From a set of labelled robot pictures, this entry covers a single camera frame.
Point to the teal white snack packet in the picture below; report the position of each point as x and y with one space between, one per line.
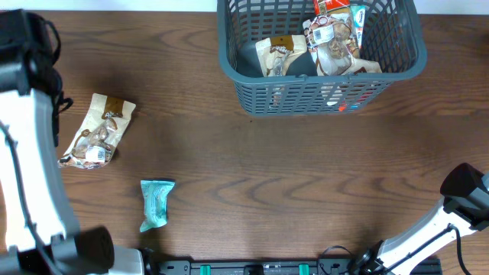
155 193

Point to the beige brown snack bag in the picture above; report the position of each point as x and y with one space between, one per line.
333 46

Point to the red San Remo spaghetti pack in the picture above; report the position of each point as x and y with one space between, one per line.
327 7

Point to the blue Kleenex tissue pack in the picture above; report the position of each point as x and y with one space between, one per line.
358 13

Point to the grey plastic lattice basket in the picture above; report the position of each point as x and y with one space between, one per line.
308 57

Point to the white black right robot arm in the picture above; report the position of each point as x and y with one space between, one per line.
462 211

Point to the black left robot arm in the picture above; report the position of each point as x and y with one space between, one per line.
43 235

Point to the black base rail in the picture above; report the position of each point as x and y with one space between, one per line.
297 267

